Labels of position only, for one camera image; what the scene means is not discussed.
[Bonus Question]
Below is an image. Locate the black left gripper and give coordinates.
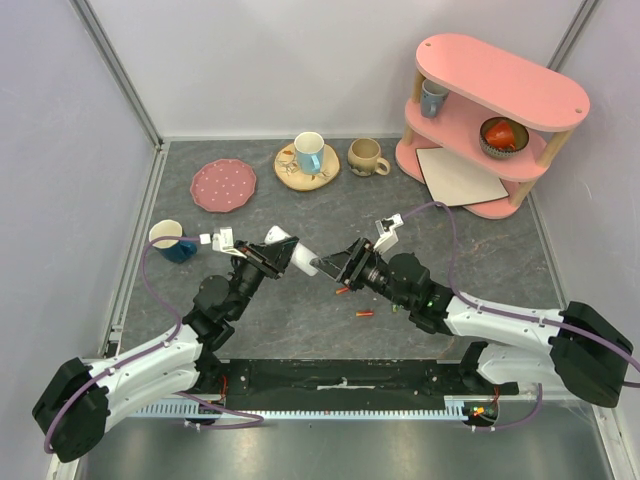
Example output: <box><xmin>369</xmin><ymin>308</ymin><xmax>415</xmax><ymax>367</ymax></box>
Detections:
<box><xmin>229</xmin><ymin>236</ymin><xmax>299</xmax><ymax>320</ymax></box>

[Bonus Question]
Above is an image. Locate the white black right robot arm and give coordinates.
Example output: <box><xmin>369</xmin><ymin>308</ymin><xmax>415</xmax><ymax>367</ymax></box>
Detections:
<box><xmin>310</xmin><ymin>238</ymin><xmax>633</xmax><ymax>408</ymax></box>

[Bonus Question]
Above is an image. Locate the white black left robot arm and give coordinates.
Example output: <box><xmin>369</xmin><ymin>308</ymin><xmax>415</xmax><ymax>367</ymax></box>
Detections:
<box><xmin>32</xmin><ymin>228</ymin><xmax>299</xmax><ymax>463</ymax></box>

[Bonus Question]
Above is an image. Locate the pink dotted plate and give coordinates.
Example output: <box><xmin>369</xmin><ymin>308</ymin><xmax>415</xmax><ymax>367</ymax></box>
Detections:
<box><xmin>190</xmin><ymin>159</ymin><xmax>257</xmax><ymax>213</ymax></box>

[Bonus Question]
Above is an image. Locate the beige floral saucer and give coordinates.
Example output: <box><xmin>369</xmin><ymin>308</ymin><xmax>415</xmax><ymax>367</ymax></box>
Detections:
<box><xmin>273</xmin><ymin>141</ymin><xmax>342</xmax><ymax>192</ymax></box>

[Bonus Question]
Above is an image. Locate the dark blue mug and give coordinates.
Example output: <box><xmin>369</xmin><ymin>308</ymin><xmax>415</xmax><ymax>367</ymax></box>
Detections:
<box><xmin>148</xmin><ymin>219</ymin><xmax>197</xmax><ymax>264</ymax></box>

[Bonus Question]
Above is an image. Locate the light blue mug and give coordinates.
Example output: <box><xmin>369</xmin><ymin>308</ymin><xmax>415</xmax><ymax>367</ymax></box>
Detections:
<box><xmin>294</xmin><ymin>132</ymin><xmax>325</xmax><ymax>175</ymax></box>

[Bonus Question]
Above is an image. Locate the beige ceramic mug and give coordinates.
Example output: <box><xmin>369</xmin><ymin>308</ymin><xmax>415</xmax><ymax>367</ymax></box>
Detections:
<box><xmin>347</xmin><ymin>138</ymin><xmax>391</xmax><ymax>177</ymax></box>

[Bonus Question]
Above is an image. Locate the white square mat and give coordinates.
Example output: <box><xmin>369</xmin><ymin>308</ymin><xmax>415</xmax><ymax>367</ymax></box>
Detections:
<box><xmin>416</xmin><ymin>148</ymin><xmax>508</xmax><ymax>207</ymax></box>

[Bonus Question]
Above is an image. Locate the grey blue shelf mug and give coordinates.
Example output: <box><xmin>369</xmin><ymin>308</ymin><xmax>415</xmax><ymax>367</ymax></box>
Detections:
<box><xmin>420</xmin><ymin>79</ymin><xmax>449</xmax><ymax>118</ymax></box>

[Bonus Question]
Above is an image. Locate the red cup in bowl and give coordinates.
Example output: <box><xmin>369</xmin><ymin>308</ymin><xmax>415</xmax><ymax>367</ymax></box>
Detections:
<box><xmin>484</xmin><ymin>120</ymin><xmax>516</xmax><ymax>150</ymax></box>

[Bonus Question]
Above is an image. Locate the pink three-tier shelf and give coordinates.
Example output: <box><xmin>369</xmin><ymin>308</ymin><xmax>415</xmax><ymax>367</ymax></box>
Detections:
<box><xmin>395</xmin><ymin>33</ymin><xmax>590</xmax><ymax>220</ymax></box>

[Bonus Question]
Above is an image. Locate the patterned dark bowl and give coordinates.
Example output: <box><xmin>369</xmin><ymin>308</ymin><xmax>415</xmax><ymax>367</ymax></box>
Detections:
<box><xmin>479</xmin><ymin>117</ymin><xmax>530</xmax><ymax>160</ymax></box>

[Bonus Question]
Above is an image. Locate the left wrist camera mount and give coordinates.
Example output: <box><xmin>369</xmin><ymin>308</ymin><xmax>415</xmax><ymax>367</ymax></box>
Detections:
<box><xmin>199</xmin><ymin>227</ymin><xmax>235</xmax><ymax>254</ymax></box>

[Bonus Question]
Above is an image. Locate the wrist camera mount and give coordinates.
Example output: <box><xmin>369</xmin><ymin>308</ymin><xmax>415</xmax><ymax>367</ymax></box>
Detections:
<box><xmin>199</xmin><ymin>227</ymin><xmax>235</xmax><ymax>254</ymax></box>
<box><xmin>374</xmin><ymin>213</ymin><xmax>404</xmax><ymax>254</ymax></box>

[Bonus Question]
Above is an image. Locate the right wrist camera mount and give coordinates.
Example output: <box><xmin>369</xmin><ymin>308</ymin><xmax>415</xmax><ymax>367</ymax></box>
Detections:
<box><xmin>374</xmin><ymin>213</ymin><xmax>404</xmax><ymax>254</ymax></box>

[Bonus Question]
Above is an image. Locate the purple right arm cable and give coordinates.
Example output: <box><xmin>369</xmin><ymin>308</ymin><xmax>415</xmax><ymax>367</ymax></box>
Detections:
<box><xmin>399</xmin><ymin>201</ymin><xmax>640</xmax><ymax>434</ymax></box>

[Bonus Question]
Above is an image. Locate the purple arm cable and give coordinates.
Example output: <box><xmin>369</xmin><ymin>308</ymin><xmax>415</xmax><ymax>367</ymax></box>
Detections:
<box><xmin>43</xmin><ymin>234</ymin><xmax>265</xmax><ymax>454</ymax></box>
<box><xmin>399</xmin><ymin>201</ymin><xmax>640</xmax><ymax>434</ymax></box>

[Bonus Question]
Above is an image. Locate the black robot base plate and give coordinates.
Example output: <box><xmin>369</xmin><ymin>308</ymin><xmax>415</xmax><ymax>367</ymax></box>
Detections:
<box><xmin>189</xmin><ymin>359</ymin><xmax>519</xmax><ymax>411</ymax></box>

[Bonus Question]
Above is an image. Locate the left aluminium frame post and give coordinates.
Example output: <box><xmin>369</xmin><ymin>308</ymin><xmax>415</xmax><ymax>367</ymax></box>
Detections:
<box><xmin>69</xmin><ymin>0</ymin><xmax>166</xmax><ymax>149</ymax></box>

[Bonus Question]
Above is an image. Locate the aluminium frame post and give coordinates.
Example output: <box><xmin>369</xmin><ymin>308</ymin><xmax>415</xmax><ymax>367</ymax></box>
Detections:
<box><xmin>69</xmin><ymin>0</ymin><xmax>166</xmax><ymax>149</ymax></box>
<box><xmin>547</xmin><ymin>0</ymin><xmax>601</xmax><ymax>72</ymax></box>

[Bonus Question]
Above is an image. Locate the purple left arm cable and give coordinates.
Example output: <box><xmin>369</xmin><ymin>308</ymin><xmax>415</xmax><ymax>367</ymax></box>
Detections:
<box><xmin>43</xmin><ymin>234</ymin><xmax>265</xmax><ymax>454</ymax></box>

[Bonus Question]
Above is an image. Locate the white slotted cable duct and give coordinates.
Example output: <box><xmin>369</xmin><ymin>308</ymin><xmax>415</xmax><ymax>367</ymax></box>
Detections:
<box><xmin>130</xmin><ymin>397</ymin><xmax>498</xmax><ymax>423</ymax></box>

